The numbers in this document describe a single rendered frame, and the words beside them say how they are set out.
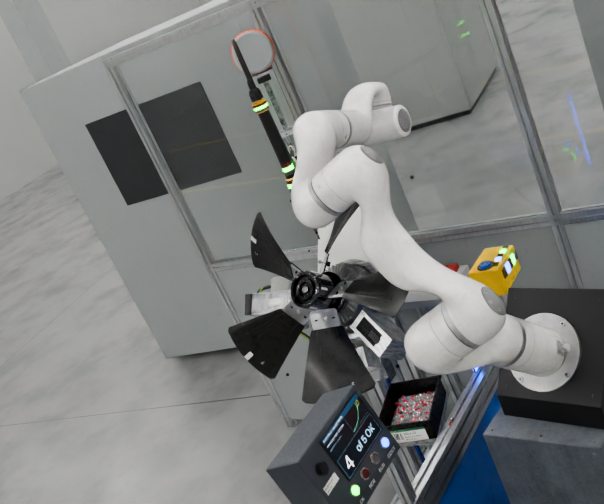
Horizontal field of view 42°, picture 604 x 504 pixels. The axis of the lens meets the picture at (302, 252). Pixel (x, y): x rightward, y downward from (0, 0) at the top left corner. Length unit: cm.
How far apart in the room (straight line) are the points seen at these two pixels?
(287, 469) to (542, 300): 77
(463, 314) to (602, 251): 135
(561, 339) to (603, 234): 97
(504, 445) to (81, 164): 363
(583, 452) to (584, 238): 112
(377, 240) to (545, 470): 74
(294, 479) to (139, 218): 350
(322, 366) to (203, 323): 284
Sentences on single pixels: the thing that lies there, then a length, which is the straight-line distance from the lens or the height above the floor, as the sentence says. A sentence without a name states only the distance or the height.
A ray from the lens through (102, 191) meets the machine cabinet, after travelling 509.
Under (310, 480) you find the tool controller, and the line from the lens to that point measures 167.
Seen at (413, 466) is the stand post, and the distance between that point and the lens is 297.
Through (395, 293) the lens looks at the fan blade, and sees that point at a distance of 230.
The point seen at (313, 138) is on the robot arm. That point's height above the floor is 178.
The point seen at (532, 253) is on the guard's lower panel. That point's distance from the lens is 299.
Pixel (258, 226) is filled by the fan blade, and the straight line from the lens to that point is 266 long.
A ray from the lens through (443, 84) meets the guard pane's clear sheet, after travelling 282.
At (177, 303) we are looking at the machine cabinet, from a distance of 523.
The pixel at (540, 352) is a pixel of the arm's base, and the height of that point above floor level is 115.
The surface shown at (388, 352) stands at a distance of 247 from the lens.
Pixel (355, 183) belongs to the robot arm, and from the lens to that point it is 163.
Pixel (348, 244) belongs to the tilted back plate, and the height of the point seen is 119.
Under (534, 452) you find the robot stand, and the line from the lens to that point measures 202.
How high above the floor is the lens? 215
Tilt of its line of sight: 20 degrees down
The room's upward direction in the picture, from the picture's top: 24 degrees counter-clockwise
